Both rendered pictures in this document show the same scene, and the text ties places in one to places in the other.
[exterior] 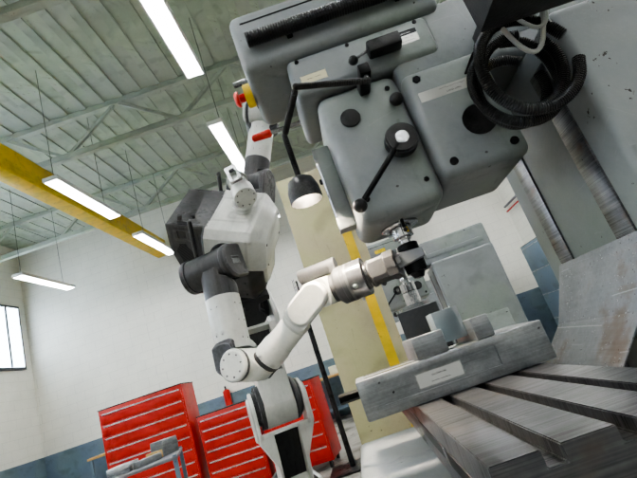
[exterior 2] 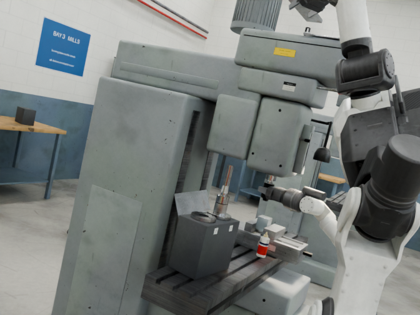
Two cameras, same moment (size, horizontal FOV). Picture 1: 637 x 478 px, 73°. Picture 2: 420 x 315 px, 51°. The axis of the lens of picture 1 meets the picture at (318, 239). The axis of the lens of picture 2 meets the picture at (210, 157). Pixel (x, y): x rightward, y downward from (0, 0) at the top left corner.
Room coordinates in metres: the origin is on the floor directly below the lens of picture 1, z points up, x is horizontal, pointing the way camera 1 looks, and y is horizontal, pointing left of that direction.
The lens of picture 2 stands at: (2.79, 0.39, 1.51)
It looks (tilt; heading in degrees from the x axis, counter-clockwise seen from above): 6 degrees down; 206
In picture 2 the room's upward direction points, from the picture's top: 13 degrees clockwise
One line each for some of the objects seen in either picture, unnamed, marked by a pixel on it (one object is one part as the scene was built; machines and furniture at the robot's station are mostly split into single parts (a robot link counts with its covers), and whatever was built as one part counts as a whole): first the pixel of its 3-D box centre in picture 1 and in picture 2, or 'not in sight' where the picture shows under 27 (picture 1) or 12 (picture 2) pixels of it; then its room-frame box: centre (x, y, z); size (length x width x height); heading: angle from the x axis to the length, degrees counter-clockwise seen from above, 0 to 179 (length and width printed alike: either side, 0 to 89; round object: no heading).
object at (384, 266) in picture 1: (374, 273); (284, 197); (0.98, -0.09, 1.23); 0.13 x 0.12 x 0.10; 165
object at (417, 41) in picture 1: (361, 86); (283, 88); (0.95, -0.23, 1.68); 0.34 x 0.24 x 0.10; 90
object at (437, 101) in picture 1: (452, 137); (240, 127); (0.95, -0.38, 1.47); 0.24 x 0.19 x 0.26; 0
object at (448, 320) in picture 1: (445, 325); (264, 223); (0.89, -0.18, 1.07); 0.06 x 0.05 x 0.06; 1
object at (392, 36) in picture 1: (373, 51); not in sight; (0.82, -0.25, 1.66); 0.12 x 0.04 x 0.04; 90
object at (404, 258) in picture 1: (409, 256); not in sight; (0.93, -0.17, 1.23); 0.06 x 0.02 x 0.03; 75
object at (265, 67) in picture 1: (334, 48); (297, 59); (0.96, -0.20, 1.81); 0.47 x 0.26 x 0.16; 90
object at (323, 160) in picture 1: (334, 189); (303, 149); (0.96, -0.07, 1.45); 0.04 x 0.04 x 0.21; 0
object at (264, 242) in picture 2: not in sight; (264, 244); (1.01, -0.12, 1.01); 0.04 x 0.04 x 0.11
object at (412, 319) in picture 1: (426, 336); (205, 241); (1.40, -0.22, 1.06); 0.22 x 0.12 x 0.20; 173
